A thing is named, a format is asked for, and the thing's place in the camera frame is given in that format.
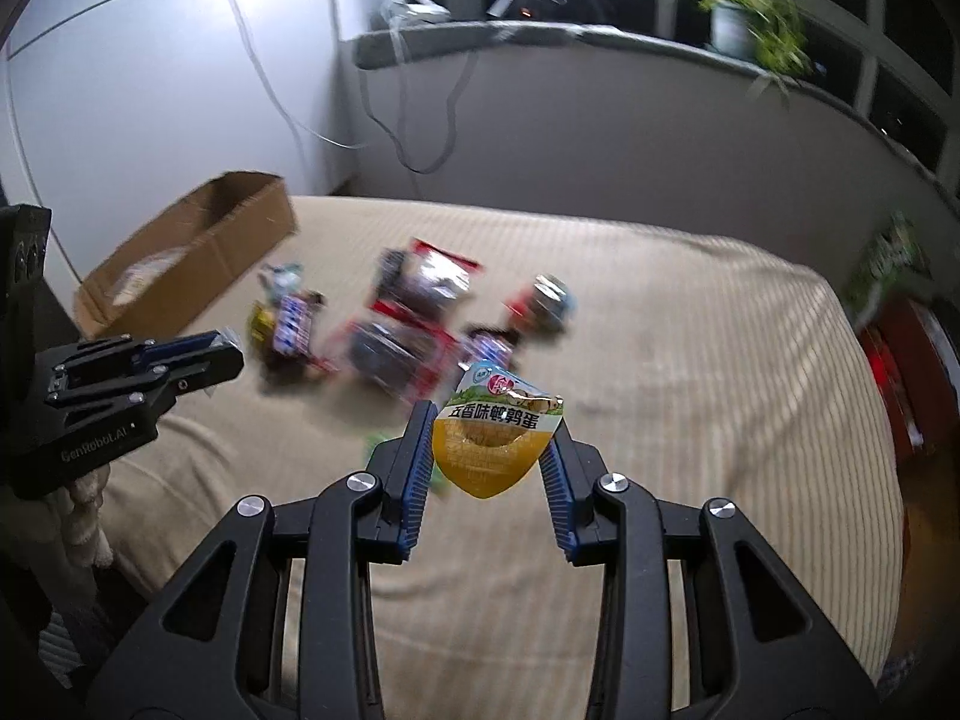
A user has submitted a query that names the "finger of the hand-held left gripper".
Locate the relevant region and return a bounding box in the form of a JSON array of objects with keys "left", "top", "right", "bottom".
[
  {"left": 45, "top": 349, "right": 246, "bottom": 425},
  {"left": 52, "top": 328, "right": 242, "bottom": 373}
]

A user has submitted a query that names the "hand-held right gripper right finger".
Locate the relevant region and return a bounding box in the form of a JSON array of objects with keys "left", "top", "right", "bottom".
[{"left": 540, "top": 420, "right": 882, "bottom": 720}]

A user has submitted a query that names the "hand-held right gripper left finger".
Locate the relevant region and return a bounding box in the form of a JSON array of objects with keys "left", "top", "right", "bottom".
[{"left": 79, "top": 399, "right": 440, "bottom": 720}]

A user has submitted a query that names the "yellow egg snack packet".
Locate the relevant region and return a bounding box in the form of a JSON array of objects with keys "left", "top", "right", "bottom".
[{"left": 431, "top": 360, "right": 568, "bottom": 500}]

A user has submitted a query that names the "cardboard box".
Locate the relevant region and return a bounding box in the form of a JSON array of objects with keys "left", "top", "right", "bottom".
[{"left": 73, "top": 171, "right": 299, "bottom": 343}]

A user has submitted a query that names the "blue white chocolate bar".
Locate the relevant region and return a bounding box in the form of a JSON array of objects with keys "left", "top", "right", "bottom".
[
  {"left": 460, "top": 328, "right": 520, "bottom": 374},
  {"left": 274, "top": 292, "right": 325, "bottom": 358}
]

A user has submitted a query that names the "small green candy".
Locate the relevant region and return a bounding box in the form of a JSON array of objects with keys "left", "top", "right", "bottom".
[{"left": 259, "top": 262, "right": 305, "bottom": 298}]

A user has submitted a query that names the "red clear dried fruit packet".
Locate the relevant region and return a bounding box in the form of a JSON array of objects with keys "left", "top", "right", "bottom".
[
  {"left": 505, "top": 274, "right": 580, "bottom": 336},
  {"left": 322, "top": 315, "right": 460, "bottom": 400},
  {"left": 370, "top": 238, "right": 482, "bottom": 325}
]

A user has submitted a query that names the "beige striped blanket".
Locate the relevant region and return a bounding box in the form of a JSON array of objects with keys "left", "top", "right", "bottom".
[{"left": 75, "top": 195, "right": 910, "bottom": 720}]

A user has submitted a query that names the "white wardrobe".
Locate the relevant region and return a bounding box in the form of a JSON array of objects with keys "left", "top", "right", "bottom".
[{"left": 0, "top": 0, "right": 357, "bottom": 301}]

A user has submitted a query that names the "red box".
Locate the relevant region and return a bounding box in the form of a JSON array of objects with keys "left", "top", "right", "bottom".
[{"left": 857, "top": 296, "right": 960, "bottom": 460}]

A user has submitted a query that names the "green printed bag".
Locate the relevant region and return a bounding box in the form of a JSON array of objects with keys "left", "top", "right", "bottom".
[{"left": 842, "top": 210, "right": 936, "bottom": 325}]

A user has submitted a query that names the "grey window sill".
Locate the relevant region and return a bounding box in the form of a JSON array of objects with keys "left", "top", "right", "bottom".
[{"left": 352, "top": 19, "right": 960, "bottom": 230}]

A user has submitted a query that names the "plant pot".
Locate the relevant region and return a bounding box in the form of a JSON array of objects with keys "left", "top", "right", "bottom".
[{"left": 709, "top": 0, "right": 752, "bottom": 59}]

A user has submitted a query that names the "green spider plant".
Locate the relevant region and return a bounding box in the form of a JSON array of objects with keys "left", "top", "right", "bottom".
[{"left": 677, "top": 0, "right": 816, "bottom": 104}]

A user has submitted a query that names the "white cable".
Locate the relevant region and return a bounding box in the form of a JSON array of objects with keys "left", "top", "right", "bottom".
[{"left": 216, "top": 0, "right": 370, "bottom": 152}]

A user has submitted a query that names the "black cable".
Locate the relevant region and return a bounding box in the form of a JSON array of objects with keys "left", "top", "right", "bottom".
[{"left": 360, "top": 51, "right": 482, "bottom": 175}]

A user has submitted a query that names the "window frame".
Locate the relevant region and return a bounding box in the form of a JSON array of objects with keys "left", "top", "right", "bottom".
[{"left": 405, "top": 0, "right": 960, "bottom": 200}]

